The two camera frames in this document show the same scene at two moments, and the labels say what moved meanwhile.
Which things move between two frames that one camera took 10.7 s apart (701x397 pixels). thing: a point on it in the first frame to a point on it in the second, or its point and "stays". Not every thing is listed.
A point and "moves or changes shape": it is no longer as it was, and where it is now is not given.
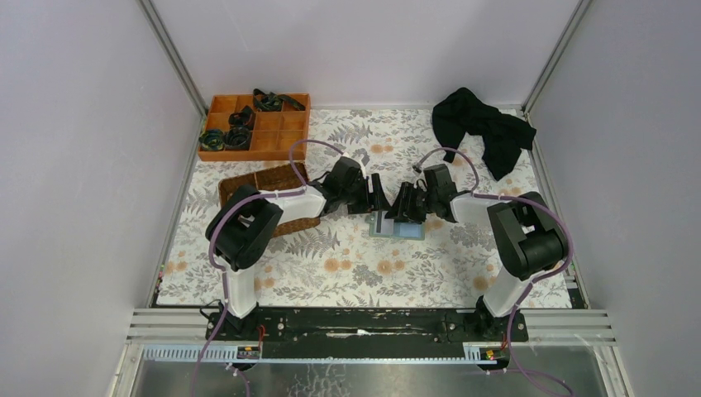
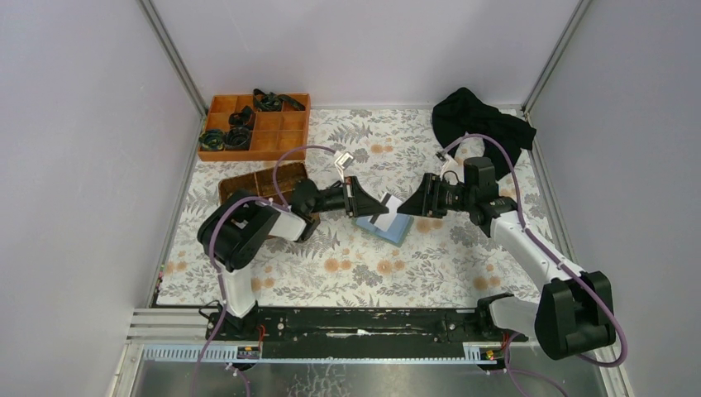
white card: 384,226 moves or changes shape
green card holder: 402,231 moves or changes shape
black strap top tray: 271,102 stays
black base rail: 368,334 stays
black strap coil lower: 238,138 stays
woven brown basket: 280,178 stays
